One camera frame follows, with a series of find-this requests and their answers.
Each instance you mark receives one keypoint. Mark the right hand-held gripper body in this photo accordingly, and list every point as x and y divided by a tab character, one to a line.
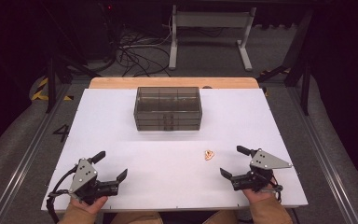
265	161

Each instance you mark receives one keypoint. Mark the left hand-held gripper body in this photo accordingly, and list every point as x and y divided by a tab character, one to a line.
82	174

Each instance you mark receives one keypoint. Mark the smoky clear plastic drawer cabinet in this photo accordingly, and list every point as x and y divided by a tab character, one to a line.
167	99

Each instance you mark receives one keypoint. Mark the person's left hand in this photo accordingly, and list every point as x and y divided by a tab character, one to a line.
91	207

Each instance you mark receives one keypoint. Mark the person's right hand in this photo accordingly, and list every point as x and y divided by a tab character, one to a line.
258	196

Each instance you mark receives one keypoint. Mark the person's tan trouser leg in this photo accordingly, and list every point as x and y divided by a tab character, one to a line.
220	217
136	218

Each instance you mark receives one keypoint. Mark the white board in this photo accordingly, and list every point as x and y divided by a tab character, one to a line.
167	174

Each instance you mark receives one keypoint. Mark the yellow black hazard tape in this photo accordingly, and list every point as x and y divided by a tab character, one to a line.
273	72
40	90

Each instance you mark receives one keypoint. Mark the black metal stand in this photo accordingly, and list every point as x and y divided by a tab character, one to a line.
304	84
51	84

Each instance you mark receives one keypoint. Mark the wooden table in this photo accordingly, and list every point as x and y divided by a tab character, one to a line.
167	82

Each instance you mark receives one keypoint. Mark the dark computer case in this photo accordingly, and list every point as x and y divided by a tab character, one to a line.
101	31

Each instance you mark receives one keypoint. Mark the aluminium floor rail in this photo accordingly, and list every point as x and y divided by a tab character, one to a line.
28	155
323	155

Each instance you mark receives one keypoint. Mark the grey metal desk frame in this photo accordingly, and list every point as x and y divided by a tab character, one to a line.
211	19

